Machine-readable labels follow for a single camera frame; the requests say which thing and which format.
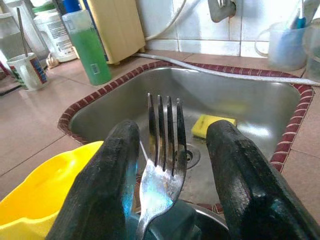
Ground blue toothbrush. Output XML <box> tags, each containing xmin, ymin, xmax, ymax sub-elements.
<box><xmin>289</xmin><ymin>0</ymin><xmax>307</xmax><ymax>30</ymax></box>

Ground white toothpaste tube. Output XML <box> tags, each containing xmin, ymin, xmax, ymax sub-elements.
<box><xmin>303</xmin><ymin>0</ymin><xmax>320</xmax><ymax>25</ymax></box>

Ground silver metal fork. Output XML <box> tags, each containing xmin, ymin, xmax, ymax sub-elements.
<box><xmin>136</xmin><ymin>92</ymin><xmax>188</xmax><ymax>240</ymax></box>

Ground yellow scouring sponge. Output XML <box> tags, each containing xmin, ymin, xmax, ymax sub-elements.
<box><xmin>191</xmin><ymin>113</ymin><xmax>237</xmax><ymax>140</ymax></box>

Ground small steel bowl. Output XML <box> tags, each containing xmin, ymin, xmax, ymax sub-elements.
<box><xmin>134</xmin><ymin>203</ymin><xmax>232</xmax><ymax>240</ymax></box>

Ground teal plastic cup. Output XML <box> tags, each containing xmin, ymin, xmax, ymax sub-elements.
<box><xmin>129</xmin><ymin>199</ymin><xmax>202</xmax><ymax>240</ymax></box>

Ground white round wall hose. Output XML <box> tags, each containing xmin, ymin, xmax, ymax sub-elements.
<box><xmin>144</xmin><ymin>0</ymin><xmax>187</xmax><ymax>42</ymax></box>

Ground thin metal stirrer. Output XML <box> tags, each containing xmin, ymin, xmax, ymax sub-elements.
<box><xmin>16</xmin><ymin>7</ymin><xmax>29</xmax><ymax>58</ymax></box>

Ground grey wall water spout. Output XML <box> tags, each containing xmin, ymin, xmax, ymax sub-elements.
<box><xmin>207</xmin><ymin>0</ymin><xmax>237</xmax><ymax>24</ymax></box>

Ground beige water ioniser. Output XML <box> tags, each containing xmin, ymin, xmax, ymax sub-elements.
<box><xmin>79</xmin><ymin>0</ymin><xmax>147</xmax><ymax>66</ymax></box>

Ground clear plastic mug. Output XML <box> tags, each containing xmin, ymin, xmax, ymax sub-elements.
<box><xmin>256</xmin><ymin>21</ymin><xmax>310</xmax><ymax>72</ymax></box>

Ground yellow plastic funnel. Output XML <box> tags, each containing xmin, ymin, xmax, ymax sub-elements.
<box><xmin>0</xmin><ymin>140</ymin><xmax>105</xmax><ymax>240</ymax></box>

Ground white labelled jar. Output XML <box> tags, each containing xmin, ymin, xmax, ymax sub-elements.
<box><xmin>32</xmin><ymin>4</ymin><xmax>79</xmax><ymax>63</ymax></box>

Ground white flat hose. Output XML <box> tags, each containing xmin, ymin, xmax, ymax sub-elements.
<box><xmin>136</xmin><ymin>52</ymin><xmax>320</xmax><ymax>87</ymax></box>

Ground green liquid bottle blue cap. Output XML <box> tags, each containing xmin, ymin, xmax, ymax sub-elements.
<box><xmin>61</xmin><ymin>0</ymin><xmax>113</xmax><ymax>87</ymax></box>

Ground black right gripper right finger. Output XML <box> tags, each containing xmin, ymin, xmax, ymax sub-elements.
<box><xmin>204</xmin><ymin>119</ymin><xmax>320</xmax><ymax>240</ymax></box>

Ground white printed mug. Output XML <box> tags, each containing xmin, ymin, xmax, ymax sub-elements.
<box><xmin>6</xmin><ymin>51</ymin><xmax>49</xmax><ymax>92</ymax></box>

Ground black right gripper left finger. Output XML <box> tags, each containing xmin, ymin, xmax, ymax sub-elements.
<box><xmin>46</xmin><ymin>119</ymin><xmax>141</xmax><ymax>240</ymax></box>

